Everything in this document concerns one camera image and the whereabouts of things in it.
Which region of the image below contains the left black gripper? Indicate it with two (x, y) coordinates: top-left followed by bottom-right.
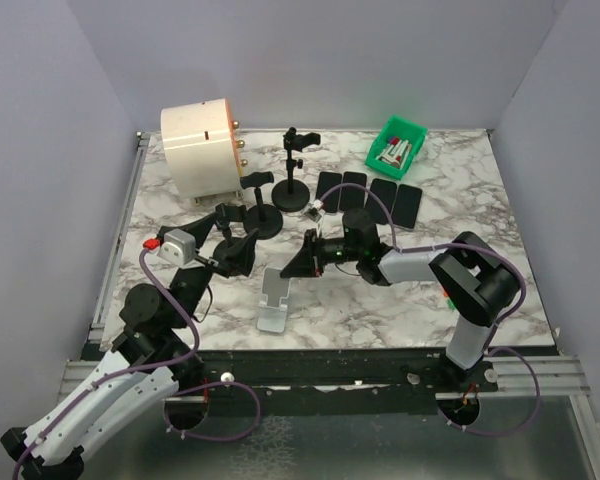
(171, 212), (259, 328)

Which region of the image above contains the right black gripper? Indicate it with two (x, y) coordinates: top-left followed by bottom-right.
(281, 229), (362, 279)

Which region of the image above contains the black phone stand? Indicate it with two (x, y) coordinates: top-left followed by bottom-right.
(271, 127), (321, 213)
(240, 171), (283, 240)

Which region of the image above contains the silver phone stand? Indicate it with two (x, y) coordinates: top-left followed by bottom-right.
(257, 268), (290, 334)

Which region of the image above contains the purple edged black phone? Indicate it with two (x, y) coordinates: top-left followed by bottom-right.
(339, 171), (367, 212)

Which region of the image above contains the silver edged black phone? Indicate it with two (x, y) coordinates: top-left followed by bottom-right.
(315, 171), (343, 214)

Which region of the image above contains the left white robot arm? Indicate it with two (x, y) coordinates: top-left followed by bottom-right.
(1, 214), (260, 479)

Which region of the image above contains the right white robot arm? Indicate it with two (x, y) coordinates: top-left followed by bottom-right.
(280, 209), (526, 391)

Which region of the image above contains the cream cylindrical box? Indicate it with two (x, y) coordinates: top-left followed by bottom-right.
(160, 98), (244, 202)

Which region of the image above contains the green plastic bin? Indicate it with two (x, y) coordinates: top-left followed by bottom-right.
(365, 115), (428, 180)

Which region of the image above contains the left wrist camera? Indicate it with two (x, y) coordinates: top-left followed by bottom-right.
(143, 229), (196, 268)

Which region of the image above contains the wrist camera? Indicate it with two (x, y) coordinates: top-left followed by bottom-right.
(303, 199), (325, 234)
(143, 229), (196, 268)

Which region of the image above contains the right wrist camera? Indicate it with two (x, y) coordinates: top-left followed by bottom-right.
(303, 199), (325, 234)

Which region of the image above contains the black mounting rail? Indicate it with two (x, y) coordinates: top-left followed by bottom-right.
(164, 348), (497, 424)

